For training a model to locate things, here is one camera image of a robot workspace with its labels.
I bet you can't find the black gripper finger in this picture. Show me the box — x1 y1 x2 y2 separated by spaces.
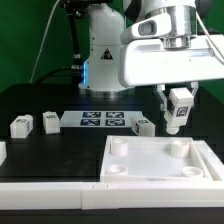
155 84 167 111
187 82 199 100

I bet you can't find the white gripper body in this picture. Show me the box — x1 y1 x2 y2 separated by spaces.
119 35 224 87

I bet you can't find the white square tabletop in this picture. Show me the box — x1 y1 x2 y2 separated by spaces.
100 136 213 182

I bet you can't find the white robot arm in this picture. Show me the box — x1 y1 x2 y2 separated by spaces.
80 0 224 111

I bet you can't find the marker tag sheet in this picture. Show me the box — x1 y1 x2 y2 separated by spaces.
60 111 142 128

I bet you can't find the white right fence bar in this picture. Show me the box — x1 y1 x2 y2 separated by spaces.
195 141 224 182

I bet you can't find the white fence bar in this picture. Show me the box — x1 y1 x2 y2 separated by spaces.
0 181 224 210
195 141 224 182

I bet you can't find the white front fence bar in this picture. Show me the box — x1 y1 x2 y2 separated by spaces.
0 181 224 210

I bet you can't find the white left fence stub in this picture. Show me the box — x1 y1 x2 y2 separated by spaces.
0 141 7 166

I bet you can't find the black cable bundle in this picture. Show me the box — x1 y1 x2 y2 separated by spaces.
34 0 91 84

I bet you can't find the white thin cable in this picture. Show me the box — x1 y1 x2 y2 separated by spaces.
29 0 61 84

